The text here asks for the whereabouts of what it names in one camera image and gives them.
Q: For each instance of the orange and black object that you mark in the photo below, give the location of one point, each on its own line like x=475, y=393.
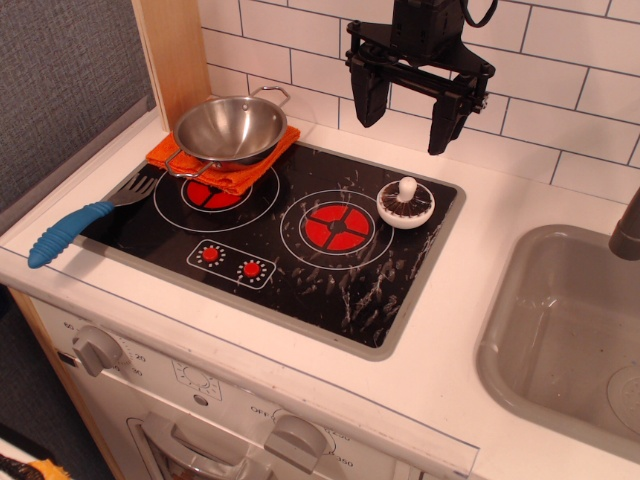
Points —
x=35, y=470

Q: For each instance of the grey sink basin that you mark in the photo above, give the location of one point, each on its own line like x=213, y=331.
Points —
x=561, y=344

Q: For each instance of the grey timer knob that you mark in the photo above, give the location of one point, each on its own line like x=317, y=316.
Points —
x=96, y=350

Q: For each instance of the black toy stovetop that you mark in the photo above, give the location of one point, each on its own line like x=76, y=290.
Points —
x=304, y=247

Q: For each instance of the grey faucet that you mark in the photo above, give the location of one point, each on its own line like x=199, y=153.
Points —
x=624, y=241

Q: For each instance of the blue handled metal fork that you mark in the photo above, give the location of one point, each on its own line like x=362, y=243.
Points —
x=62, y=234

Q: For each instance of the grey oven temperature knob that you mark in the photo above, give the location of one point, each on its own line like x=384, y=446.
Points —
x=297, y=442

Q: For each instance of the wooden side post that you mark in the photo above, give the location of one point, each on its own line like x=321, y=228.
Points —
x=172, y=41

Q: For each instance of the white toy oven front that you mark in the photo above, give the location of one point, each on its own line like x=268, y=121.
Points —
x=146, y=381

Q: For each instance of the stainless steel pot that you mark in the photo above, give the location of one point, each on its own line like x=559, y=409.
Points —
x=228, y=134

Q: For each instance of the white toy mushroom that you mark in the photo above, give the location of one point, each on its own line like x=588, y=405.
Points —
x=405, y=204

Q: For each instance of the grey oven door handle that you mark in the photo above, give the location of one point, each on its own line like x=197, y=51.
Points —
x=194, y=452

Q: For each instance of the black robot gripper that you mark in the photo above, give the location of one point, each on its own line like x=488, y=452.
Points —
x=420, y=49

